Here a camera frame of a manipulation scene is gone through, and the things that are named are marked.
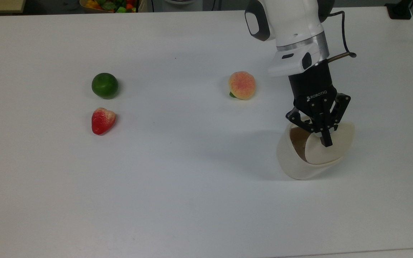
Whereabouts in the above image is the red strawberry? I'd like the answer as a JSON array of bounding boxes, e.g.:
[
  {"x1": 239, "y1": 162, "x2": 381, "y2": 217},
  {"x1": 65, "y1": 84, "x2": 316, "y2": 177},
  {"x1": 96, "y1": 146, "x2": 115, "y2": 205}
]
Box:
[{"x1": 91, "y1": 107, "x2": 117, "y2": 135}]

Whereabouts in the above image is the basket of toy fruit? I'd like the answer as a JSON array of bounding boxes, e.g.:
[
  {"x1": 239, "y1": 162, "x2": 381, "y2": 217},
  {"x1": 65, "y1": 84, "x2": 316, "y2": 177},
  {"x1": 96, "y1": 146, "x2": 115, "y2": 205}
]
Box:
[{"x1": 79, "y1": 0, "x2": 139, "y2": 14}]

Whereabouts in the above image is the black clamp mount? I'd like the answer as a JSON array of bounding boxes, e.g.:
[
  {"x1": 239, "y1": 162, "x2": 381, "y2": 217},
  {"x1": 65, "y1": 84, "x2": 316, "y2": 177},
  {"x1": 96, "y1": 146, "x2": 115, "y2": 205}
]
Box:
[{"x1": 385, "y1": 0, "x2": 413, "y2": 20}]

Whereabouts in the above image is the green lime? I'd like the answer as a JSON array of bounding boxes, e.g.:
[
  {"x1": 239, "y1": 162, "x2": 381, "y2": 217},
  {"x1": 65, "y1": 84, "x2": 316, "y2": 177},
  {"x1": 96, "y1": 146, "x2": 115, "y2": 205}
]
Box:
[{"x1": 91, "y1": 72, "x2": 119, "y2": 100}]

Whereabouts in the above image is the orange pink peach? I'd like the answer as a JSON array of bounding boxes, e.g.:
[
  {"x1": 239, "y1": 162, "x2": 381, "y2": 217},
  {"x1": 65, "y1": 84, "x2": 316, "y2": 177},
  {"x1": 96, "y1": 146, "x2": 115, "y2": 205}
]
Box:
[{"x1": 228, "y1": 71, "x2": 256, "y2": 100}]

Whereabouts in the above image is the cream garbage bin with lid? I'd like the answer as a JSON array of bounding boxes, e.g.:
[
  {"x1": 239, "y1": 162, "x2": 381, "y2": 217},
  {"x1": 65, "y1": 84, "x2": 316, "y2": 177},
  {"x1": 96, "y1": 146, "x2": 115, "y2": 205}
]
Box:
[{"x1": 276, "y1": 120, "x2": 356, "y2": 180}]

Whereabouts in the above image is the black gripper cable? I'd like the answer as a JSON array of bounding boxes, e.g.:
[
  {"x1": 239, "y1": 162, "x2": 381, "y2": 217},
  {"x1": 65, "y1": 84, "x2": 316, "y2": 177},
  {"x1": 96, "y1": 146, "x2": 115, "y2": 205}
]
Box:
[{"x1": 327, "y1": 11, "x2": 357, "y2": 64}]

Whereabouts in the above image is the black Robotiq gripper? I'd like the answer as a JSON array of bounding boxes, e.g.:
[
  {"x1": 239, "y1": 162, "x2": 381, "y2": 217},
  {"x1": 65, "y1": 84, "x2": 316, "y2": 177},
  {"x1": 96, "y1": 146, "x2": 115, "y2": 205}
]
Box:
[{"x1": 286, "y1": 59, "x2": 351, "y2": 147}]

